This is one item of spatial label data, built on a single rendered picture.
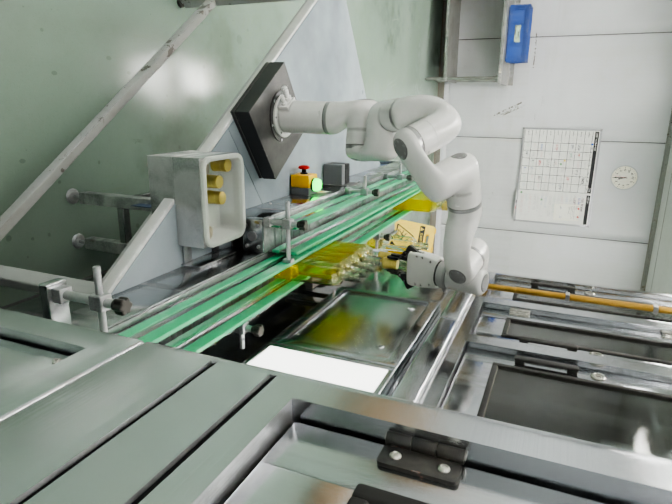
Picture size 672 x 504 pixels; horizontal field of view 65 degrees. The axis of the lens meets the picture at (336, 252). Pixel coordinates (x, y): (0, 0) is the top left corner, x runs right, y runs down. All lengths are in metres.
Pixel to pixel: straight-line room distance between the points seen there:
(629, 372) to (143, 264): 1.19
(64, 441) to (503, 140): 6.99
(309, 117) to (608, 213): 6.05
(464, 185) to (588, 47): 6.03
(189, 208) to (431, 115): 0.62
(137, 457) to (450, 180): 0.97
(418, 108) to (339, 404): 0.99
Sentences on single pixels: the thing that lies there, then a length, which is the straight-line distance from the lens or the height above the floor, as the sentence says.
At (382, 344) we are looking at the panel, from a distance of 1.37.
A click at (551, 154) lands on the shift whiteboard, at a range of 7.21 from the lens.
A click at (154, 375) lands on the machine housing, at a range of 0.51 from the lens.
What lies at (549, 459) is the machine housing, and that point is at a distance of 0.42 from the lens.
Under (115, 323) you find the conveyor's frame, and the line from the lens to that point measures 1.09.
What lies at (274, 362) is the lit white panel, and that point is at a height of 1.05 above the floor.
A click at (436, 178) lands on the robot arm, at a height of 1.36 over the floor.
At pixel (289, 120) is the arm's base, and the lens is 1.61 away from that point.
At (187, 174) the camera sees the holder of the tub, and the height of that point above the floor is 0.79.
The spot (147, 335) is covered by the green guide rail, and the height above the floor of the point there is 0.94.
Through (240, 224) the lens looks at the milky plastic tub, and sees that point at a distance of 1.46.
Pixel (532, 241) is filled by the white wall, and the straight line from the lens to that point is 7.41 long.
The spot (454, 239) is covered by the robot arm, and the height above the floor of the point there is 1.39.
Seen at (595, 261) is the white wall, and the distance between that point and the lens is 7.47.
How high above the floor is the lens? 1.62
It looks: 22 degrees down
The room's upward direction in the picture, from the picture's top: 97 degrees clockwise
